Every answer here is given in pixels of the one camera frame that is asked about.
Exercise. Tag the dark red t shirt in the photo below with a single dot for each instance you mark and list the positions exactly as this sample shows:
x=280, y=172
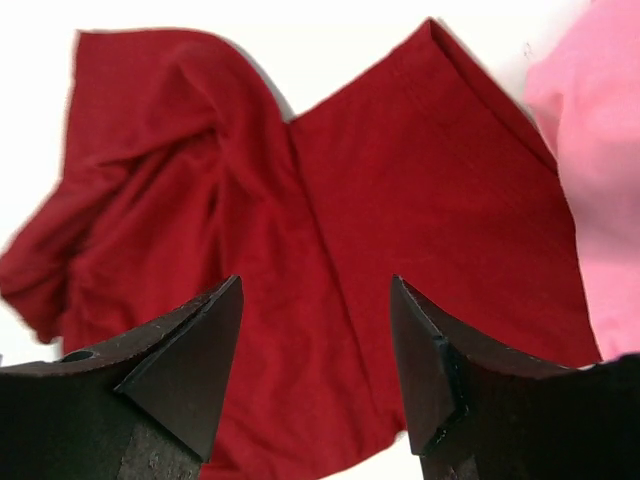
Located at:
x=180, y=171

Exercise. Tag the pink t shirt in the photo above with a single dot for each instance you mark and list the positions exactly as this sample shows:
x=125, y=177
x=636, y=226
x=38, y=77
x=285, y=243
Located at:
x=584, y=98

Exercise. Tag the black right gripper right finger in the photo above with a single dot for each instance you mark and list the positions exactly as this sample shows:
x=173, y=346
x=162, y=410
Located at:
x=476, y=408

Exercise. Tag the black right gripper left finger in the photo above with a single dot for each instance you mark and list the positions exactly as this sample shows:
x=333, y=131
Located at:
x=142, y=405

